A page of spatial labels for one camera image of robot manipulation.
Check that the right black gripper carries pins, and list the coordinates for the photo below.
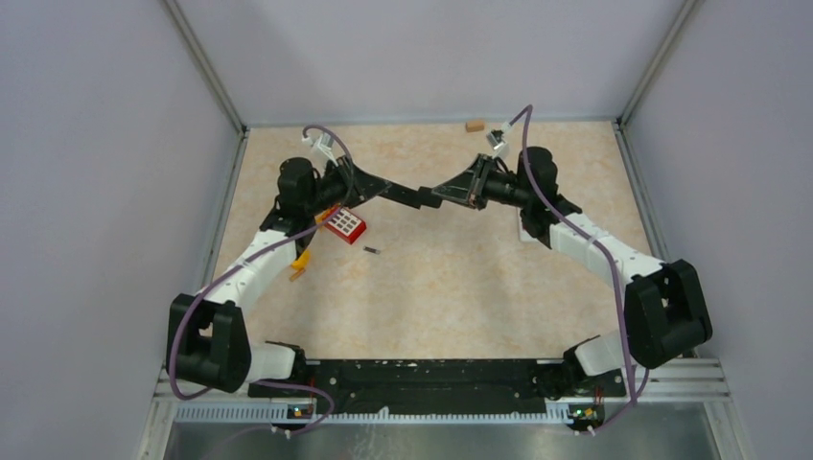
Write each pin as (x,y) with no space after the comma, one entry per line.
(469,187)

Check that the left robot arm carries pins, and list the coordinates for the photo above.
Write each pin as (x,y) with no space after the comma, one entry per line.
(208,344)

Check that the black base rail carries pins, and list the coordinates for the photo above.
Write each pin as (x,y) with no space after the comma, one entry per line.
(443,386)

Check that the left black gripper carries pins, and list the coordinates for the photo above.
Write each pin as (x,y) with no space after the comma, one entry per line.
(360,186)

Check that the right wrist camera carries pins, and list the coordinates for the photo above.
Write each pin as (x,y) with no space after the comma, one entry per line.
(498,141)

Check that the small wooden block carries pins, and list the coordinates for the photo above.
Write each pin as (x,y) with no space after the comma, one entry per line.
(474,126)

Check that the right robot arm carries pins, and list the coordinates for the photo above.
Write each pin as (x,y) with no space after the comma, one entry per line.
(661,308)

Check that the red yellow toy phone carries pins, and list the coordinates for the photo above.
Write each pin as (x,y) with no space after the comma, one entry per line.
(340,221)

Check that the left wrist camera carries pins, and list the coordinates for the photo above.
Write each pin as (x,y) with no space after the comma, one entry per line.
(320,146)

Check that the black remote control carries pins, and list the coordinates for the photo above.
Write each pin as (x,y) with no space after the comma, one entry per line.
(414,198)

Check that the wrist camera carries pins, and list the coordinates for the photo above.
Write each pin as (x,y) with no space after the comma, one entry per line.
(498,141)
(320,146)

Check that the white red remote control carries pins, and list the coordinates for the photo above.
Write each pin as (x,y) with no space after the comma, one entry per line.
(523,235)

